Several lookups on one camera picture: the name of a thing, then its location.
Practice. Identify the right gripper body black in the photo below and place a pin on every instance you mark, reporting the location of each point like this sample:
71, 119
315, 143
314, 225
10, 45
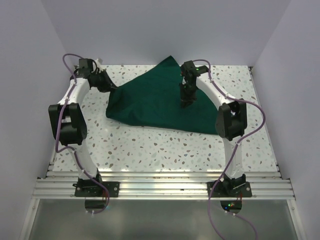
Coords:
188, 92

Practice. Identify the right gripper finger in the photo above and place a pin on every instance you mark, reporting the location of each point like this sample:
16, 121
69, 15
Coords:
189, 102
183, 104

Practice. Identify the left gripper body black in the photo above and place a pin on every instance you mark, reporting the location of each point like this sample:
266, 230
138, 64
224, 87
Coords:
100, 81

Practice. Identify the green surgical drape cloth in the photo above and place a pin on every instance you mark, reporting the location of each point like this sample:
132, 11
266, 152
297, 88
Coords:
153, 100

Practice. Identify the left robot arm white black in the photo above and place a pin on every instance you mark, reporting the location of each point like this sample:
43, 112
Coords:
67, 121

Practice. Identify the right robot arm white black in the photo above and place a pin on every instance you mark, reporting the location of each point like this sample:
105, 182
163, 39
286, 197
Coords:
231, 120

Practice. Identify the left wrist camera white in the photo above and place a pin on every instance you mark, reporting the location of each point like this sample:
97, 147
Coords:
99, 63

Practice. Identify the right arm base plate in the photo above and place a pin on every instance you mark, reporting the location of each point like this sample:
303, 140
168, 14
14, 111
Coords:
223, 191

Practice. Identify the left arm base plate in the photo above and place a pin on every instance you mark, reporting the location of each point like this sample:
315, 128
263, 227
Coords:
91, 189

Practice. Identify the aluminium rail frame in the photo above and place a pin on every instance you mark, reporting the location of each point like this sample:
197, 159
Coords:
164, 185

